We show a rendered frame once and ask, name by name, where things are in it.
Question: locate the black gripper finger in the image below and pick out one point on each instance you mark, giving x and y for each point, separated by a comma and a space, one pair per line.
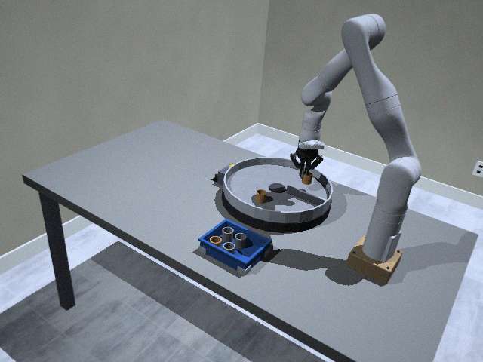
297, 165
312, 166

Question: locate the blue plastic crate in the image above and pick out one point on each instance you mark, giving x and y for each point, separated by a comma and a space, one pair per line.
245, 259

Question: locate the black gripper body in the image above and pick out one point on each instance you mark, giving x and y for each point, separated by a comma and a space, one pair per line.
307, 152

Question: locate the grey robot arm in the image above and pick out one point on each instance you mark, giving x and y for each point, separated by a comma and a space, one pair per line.
360, 35

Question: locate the bronze bushing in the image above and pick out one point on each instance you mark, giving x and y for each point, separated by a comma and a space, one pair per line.
216, 241
261, 196
307, 180

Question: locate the grey metal bushing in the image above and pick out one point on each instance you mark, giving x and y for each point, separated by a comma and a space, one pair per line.
227, 234
229, 247
240, 241

